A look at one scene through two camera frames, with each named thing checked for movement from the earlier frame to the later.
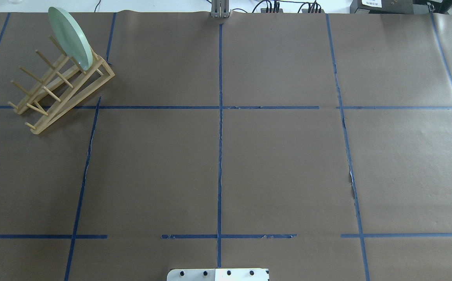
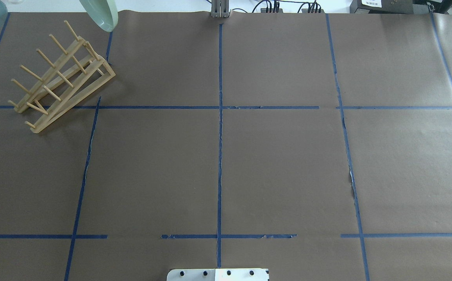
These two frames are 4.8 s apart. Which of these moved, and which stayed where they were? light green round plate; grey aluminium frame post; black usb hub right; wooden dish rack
Moved: light green round plate
Stayed: grey aluminium frame post; black usb hub right; wooden dish rack
